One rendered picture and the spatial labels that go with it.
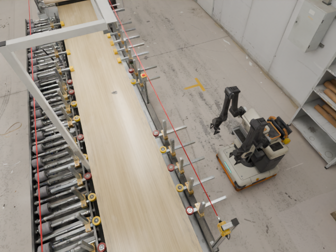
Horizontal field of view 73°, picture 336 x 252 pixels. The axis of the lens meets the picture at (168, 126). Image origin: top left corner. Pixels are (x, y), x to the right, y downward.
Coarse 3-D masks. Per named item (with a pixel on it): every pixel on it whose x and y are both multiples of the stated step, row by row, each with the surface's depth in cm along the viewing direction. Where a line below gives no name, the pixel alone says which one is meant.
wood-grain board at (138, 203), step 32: (96, 32) 414; (96, 64) 360; (96, 96) 319; (128, 96) 317; (96, 128) 287; (128, 128) 285; (96, 160) 260; (128, 160) 259; (160, 160) 257; (96, 192) 238; (128, 192) 237; (160, 192) 236; (128, 224) 218; (160, 224) 217
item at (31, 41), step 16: (96, 0) 158; (112, 16) 145; (48, 32) 136; (64, 32) 137; (80, 32) 140; (0, 48) 130; (16, 48) 134; (16, 64) 140; (32, 80) 157; (48, 112) 178; (64, 128) 200; (80, 160) 241
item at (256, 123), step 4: (252, 120) 197; (256, 120) 197; (260, 120) 197; (264, 120) 199; (252, 124) 197; (256, 124) 194; (260, 124) 194; (264, 124) 196; (260, 132) 209; (256, 136) 216; (260, 136) 216; (252, 140) 228; (256, 140) 221; (260, 140) 222; (256, 144) 225; (260, 144) 224
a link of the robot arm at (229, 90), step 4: (228, 88) 220; (232, 88) 221; (236, 88) 223; (228, 92) 219; (232, 92) 218; (236, 92) 220; (236, 96) 228; (232, 100) 235; (236, 100) 234; (232, 104) 240; (236, 104) 240; (232, 108) 245; (236, 108) 245; (236, 112) 246; (236, 116) 253
